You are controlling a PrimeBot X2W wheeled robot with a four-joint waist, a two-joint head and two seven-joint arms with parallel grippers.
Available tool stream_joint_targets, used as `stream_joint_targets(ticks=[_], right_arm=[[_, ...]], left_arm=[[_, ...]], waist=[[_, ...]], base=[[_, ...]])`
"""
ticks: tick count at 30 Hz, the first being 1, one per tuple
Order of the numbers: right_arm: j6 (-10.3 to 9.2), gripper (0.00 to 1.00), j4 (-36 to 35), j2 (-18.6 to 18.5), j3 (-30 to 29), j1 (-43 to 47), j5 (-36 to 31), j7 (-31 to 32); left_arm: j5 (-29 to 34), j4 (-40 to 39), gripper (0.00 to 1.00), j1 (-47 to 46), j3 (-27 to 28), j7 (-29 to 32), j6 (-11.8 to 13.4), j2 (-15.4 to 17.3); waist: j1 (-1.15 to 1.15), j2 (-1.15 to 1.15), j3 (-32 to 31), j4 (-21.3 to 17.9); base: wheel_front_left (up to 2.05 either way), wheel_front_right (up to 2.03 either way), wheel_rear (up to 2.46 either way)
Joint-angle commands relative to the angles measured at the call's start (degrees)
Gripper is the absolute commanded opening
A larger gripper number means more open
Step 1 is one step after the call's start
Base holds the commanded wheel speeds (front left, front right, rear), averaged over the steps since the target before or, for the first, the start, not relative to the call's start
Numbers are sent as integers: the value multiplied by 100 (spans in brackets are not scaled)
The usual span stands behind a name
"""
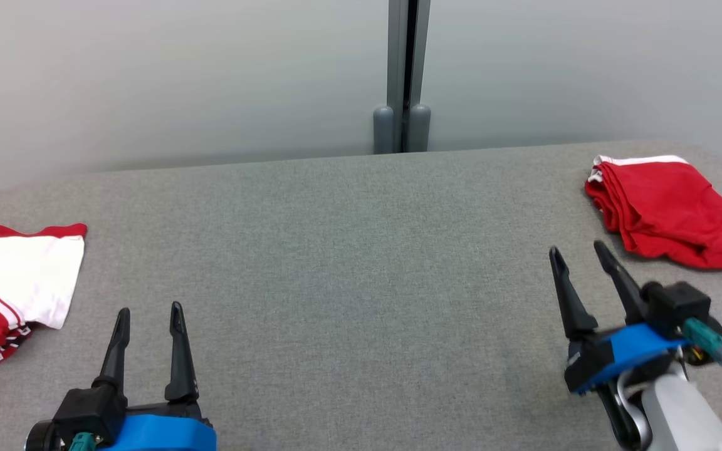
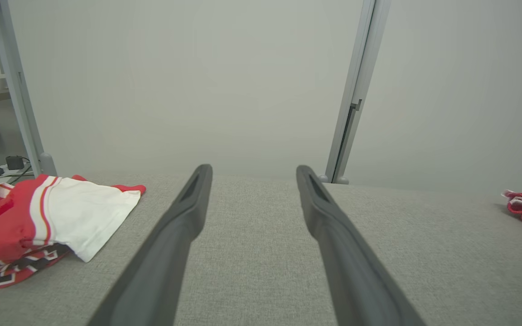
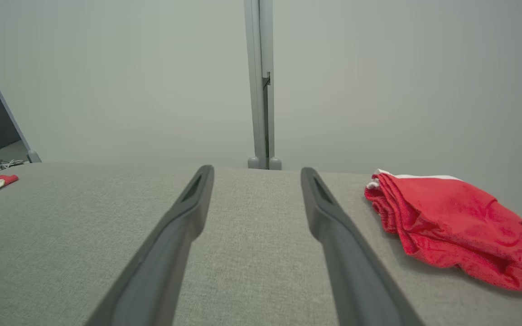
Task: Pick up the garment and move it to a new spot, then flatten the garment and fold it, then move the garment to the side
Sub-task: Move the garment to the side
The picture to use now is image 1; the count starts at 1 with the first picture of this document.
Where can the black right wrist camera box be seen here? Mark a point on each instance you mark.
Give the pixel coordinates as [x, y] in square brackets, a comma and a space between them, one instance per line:
[677, 304]

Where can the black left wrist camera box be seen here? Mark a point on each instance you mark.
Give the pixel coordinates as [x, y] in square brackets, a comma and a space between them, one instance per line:
[88, 410]

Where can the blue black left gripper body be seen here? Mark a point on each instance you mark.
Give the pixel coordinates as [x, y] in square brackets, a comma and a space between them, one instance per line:
[167, 432]

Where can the red shorts with white waistband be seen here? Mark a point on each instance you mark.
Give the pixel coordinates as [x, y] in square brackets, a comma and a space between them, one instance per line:
[662, 207]

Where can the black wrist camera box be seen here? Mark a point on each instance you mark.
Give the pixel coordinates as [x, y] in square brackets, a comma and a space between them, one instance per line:
[88, 410]
[677, 304]

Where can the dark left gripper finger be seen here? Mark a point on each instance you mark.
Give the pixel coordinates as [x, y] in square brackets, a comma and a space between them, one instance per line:
[180, 363]
[113, 357]

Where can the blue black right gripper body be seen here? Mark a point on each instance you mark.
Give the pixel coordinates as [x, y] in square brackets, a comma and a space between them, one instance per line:
[630, 347]

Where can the grey partition post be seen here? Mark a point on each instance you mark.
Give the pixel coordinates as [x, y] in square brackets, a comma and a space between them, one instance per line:
[398, 62]

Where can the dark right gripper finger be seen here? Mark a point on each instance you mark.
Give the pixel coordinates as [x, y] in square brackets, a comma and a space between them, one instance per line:
[574, 307]
[627, 291]

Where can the red white basketball jersey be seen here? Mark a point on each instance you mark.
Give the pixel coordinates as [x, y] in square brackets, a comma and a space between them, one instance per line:
[22, 275]

